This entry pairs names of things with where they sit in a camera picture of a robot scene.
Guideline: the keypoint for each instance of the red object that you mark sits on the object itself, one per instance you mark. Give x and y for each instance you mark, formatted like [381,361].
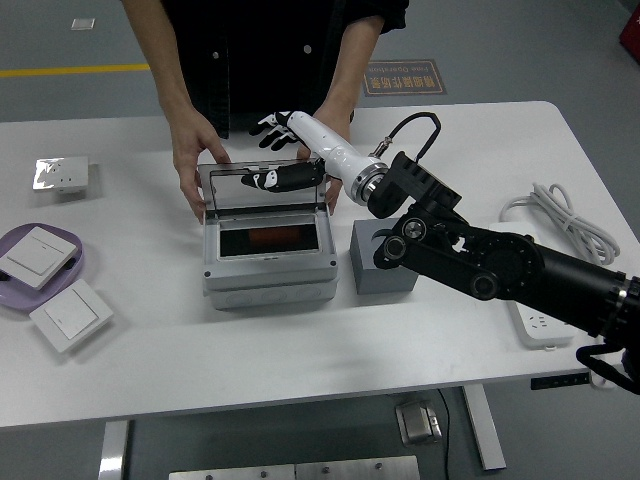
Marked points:
[631,32]

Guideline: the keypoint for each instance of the metal base plate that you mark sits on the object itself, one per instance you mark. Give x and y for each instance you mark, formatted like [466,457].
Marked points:
[295,471]

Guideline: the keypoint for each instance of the person's left hand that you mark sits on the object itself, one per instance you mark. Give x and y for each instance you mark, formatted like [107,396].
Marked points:
[337,122]

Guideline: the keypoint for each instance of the yellow floor tape line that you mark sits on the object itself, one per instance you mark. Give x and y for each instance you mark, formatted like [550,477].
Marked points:
[75,70]

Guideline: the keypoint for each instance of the black table control panel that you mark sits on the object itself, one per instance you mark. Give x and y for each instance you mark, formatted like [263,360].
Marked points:
[560,381]

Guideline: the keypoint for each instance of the grey junction box clear lid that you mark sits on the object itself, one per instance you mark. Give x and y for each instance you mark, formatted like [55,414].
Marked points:
[270,280]

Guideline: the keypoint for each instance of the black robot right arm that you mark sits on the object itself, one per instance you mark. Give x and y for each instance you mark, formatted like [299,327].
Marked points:
[500,260]

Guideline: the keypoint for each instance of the white wall switch panel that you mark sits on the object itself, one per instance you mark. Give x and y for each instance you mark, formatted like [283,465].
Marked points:
[70,315]
[35,255]

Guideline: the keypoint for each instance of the small grey floor plate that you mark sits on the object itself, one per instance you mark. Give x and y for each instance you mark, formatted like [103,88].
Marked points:
[83,23]

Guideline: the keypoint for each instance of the purple plastic tray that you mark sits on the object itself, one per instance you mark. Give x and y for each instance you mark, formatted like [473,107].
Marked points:
[37,297]

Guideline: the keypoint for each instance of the person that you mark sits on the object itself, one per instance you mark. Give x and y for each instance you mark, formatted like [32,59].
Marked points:
[270,55]

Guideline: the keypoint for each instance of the person's right hand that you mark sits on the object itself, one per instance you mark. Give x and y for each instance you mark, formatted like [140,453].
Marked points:
[192,145]

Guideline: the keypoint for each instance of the orange cylinder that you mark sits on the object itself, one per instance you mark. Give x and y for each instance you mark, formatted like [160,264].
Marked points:
[275,236]

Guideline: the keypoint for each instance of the white power strip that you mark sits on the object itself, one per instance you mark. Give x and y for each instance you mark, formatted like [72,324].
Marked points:
[542,330]

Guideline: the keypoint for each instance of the person's right forearm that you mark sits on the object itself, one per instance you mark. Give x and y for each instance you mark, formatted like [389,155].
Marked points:
[160,65]

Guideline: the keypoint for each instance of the person's left forearm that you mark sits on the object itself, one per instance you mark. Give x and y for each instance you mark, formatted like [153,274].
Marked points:
[352,65]

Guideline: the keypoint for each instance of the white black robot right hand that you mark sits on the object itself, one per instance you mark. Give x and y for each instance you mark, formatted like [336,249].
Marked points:
[335,150]

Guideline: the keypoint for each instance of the brown floor sign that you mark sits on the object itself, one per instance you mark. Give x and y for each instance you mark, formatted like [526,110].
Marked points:
[410,79]

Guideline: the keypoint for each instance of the white wall socket in wrap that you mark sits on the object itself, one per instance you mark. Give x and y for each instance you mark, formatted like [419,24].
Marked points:
[62,174]

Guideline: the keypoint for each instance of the metal floor socket box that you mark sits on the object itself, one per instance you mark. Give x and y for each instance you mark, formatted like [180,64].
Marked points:
[419,424]

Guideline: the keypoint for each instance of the white table leg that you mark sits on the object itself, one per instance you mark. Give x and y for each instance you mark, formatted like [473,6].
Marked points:
[114,450]
[482,430]

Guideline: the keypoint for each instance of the grey cube block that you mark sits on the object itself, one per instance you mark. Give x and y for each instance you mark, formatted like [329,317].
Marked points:
[370,275]

